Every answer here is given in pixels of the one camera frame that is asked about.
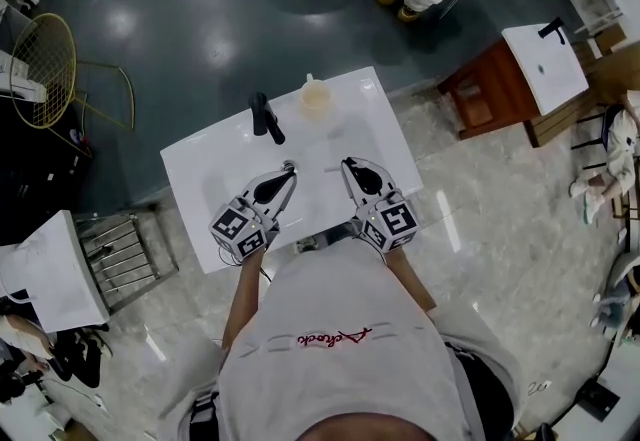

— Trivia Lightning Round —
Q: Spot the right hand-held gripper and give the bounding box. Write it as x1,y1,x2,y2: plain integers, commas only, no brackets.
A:
340,156,420,253

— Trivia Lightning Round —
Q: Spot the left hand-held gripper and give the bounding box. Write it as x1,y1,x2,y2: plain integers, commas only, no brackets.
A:
208,167,300,261

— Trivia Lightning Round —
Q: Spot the translucent beige cup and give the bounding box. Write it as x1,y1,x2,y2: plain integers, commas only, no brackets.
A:
298,73,333,122

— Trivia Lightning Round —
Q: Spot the person's left forearm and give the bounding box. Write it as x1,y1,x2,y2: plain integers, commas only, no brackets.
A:
221,248,266,355

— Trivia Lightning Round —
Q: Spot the person's right forearm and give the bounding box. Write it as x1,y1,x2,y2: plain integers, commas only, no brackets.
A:
384,246,437,315

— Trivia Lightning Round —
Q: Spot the dark grey vanity cabinet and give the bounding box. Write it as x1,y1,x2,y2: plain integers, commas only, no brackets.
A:
319,223,362,245

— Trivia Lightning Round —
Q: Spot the large white ceramic sink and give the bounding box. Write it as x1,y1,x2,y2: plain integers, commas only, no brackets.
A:
159,66,425,275

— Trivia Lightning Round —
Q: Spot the black faucet with bent spout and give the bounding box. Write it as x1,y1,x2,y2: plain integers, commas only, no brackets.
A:
248,91,287,146

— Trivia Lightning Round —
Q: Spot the brown wooden vanity cabinet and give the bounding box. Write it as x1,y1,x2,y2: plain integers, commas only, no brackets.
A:
437,38,544,140

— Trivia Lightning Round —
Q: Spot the person's grey t-shirt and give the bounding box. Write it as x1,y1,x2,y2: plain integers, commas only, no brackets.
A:
157,238,526,441

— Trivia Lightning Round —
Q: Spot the brown wooden slatted pallet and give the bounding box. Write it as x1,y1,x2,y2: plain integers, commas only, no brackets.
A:
524,93,621,149

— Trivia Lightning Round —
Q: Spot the small white ceramic sink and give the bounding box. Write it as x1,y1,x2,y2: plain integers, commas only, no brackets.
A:
501,22,590,117

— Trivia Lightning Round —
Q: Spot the white sink with arched faucet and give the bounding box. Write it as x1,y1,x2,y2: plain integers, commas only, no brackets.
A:
0,209,111,334

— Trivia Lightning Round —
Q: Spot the black metal chair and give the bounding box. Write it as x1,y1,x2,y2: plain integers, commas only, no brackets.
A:
571,103,621,171

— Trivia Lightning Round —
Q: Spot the black desk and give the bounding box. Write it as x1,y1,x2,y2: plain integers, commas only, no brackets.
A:
0,93,94,245

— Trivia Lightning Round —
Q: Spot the short black faucet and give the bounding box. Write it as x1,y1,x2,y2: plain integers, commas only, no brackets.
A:
537,16,569,46

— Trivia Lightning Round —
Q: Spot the white arched faucet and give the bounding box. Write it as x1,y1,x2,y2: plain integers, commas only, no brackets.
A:
0,248,39,305

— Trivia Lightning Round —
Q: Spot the flat black box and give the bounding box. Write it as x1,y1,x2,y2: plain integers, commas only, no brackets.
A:
574,378,621,423

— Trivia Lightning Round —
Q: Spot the yellow wire chair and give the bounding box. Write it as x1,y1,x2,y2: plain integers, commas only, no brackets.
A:
9,12,136,133

